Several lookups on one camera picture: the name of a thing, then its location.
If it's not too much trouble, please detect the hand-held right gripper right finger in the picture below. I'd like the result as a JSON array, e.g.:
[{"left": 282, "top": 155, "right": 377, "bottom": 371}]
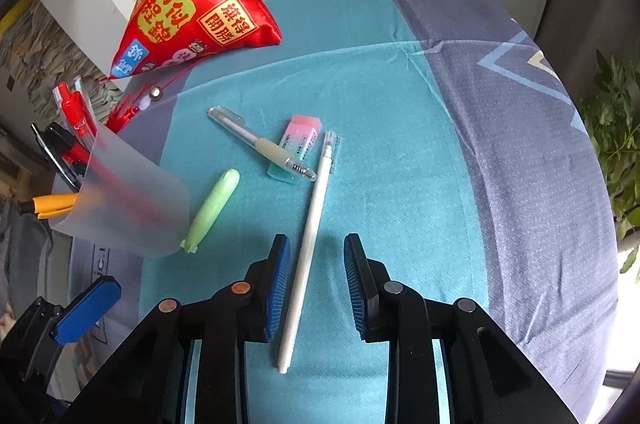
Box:
[{"left": 343, "top": 233, "right": 581, "bottom": 424}]

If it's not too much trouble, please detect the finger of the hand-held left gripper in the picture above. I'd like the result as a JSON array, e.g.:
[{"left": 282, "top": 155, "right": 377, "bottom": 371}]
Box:
[{"left": 15, "top": 276, "right": 122, "bottom": 380}]

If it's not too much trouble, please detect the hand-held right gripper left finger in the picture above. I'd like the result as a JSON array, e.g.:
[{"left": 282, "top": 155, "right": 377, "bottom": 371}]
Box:
[{"left": 60, "top": 234, "right": 292, "bottom": 424}]

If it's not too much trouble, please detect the white slim pen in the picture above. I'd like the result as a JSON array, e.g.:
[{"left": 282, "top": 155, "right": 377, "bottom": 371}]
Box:
[{"left": 274, "top": 130, "right": 341, "bottom": 375}]

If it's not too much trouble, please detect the green highlighter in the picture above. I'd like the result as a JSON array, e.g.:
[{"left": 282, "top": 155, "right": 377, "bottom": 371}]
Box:
[{"left": 179, "top": 169, "right": 241, "bottom": 253}]

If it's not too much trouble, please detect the translucent plastic pen cup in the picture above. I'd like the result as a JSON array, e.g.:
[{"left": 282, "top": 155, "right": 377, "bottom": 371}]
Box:
[{"left": 50, "top": 123, "right": 191, "bottom": 259}]

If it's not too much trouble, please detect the clear gel pen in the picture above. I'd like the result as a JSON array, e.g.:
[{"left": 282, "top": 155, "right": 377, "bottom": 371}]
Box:
[{"left": 207, "top": 105, "right": 318, "bottom": 183}]

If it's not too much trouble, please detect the red and black pen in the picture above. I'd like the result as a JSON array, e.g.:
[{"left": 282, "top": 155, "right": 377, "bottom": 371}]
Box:
[{"left": 44, "top": 124, "right": 92, "bottom": 177}]

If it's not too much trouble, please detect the red pen with clear clip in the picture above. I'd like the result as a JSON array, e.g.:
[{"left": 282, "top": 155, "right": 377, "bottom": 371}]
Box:
[{"left": 52, "top": 76, "right": 99, "bottom": 141}]

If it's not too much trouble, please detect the teal eraser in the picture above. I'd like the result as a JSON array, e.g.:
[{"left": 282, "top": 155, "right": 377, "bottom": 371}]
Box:
[{"left": 267, "top": 153, "right": 304, "bottom": 185}]

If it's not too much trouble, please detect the pink eraser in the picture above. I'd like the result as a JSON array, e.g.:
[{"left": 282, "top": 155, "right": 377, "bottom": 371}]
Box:
[{"left": 276, "top": 114, "right": 321, "bottom": 155}]

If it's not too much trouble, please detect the blue and grey tablecloth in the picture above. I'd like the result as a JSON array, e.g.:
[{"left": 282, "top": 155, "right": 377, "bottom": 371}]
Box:
[{"left": 0, "top": 0, "right": 623, "bottom": 424}]

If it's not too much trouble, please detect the green potted plant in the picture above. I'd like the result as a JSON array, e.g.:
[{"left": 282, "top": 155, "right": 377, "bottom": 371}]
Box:
[{"left": 579, "top": 48, "right": 640, "bottom": 275}]

